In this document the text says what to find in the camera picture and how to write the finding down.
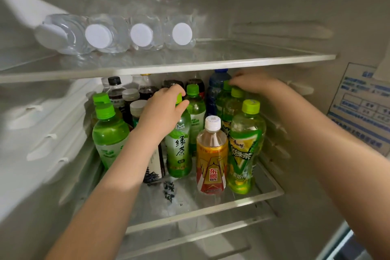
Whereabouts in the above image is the person's right hand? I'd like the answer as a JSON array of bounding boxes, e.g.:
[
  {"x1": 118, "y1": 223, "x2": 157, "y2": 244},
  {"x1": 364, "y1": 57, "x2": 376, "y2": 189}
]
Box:
[{"x1": 228, "y1": 69, "x2": 288, "y2": 96}]

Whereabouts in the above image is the person's left hand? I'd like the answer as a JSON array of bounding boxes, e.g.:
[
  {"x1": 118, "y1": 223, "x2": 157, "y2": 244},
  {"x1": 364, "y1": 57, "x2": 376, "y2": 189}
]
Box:
[{"x1": 135, "y1": 84, "x2": 190, "y2": 143}]

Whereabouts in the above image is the cola bottle yellow cap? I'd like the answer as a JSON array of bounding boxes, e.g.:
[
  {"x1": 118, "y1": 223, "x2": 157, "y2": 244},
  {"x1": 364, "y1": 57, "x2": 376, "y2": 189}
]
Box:
[
  {"x1": 139, "y1": 74, "x2": 159, "y2": 100},
  {"x1": 186, "y1": 78, "x2": 205, "y2": 99}
]

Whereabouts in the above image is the cola bottle blue cap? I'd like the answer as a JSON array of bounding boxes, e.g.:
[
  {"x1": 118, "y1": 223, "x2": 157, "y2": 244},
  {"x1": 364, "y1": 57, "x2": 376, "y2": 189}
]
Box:
[{"x1": 163, "y1": 79, "x2": 185, "y2": 90}]

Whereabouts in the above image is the green tea bottle lime cap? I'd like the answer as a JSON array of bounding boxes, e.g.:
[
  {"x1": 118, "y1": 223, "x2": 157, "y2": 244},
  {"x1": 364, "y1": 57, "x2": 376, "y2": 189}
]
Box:
[
  {"x1": 226, "y1": 99, "x2": 267, "y2": 195},
  {"x1": 221, "y1": 87, "x2": 246, "y2": 135},
  {"x1": 164, "y1": 93, "x2": 193, "y2": 178}
]

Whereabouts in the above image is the blue sports drink bottle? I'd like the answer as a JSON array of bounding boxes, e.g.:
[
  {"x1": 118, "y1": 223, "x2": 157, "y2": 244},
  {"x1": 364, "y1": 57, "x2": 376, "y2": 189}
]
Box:
[{"x1": 206, "y1": 69, "x2": 232, "y2": 117}]

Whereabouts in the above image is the iced tea bottle black cap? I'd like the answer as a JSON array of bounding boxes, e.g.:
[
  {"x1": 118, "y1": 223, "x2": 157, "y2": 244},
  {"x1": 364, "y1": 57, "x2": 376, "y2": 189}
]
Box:
[{"x1": 105, "y1": 76, "x2": 127, "y2": 111}]

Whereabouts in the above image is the orange energy drink bottle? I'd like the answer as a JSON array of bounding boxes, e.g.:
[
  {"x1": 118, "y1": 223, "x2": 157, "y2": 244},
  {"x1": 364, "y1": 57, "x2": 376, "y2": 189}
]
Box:
[{"x1": 196, "y1": 115, "x2": 229, "y2": 195}]

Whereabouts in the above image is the white refrigerator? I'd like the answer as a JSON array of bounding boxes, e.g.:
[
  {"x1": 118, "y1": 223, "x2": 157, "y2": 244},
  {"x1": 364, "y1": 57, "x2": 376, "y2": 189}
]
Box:
[{"x1": 0, "y1": 0, "x2": 390, "y2": 260}]

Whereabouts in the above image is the clear water bottle white cap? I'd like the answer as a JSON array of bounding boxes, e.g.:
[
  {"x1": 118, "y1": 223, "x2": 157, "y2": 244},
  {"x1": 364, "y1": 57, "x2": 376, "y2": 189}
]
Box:
[
  {"x1": 84, "y1": 14, "x2": 130, "y2": 54},
  {"x1": 129, "y1": 14, "x2": 164, "y2": 51},
  {"x1": 163, "y1": 14, "x2": 197, "y2": 50},
  {"x1": 34, "y1": 14, "x2": 92, "y2": 55}
]

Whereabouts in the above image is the person's right forearm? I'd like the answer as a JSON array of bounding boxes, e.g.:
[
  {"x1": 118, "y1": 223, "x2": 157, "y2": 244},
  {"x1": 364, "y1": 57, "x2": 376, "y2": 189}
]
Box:
[{"x1": 274, "y1": 83, "x2": 390, "y2": 260}]

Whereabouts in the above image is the person's left forearm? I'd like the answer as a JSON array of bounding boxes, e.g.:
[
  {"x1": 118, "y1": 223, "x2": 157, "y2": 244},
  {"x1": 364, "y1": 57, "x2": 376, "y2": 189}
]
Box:
[{"x1": 45, "y1": 128, "x2": 156, "y2": 260}]

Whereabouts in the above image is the glass fridge shelf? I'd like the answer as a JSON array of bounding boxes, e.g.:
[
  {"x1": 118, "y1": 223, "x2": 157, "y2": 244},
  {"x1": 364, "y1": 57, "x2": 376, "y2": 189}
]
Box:
[
  {"x1": 0, "y1": 39, "x2": 337, "y2": 84},
  {"x1": 125, "y1": 159, "x2": 286, "y2": 234}
]

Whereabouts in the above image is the printed clear plastic bag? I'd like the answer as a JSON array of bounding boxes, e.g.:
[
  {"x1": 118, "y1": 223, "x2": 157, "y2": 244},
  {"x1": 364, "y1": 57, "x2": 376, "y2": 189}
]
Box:
[{"x1": 163, "y1": 179, "x2": 183, "y2": 208}]

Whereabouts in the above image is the blue instruction sticker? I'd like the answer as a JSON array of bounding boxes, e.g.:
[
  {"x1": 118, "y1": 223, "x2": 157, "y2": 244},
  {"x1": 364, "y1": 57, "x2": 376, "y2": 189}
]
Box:
[{"x1": 327, "y1": 62, "x2": 390, "y2": 157}]

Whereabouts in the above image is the glass crisper cover shelf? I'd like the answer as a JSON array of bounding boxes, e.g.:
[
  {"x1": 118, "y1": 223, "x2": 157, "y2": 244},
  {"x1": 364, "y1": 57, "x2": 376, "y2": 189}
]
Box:
[{"x1": 117, "y1": 212, "x2": 275, "y2": 260}]

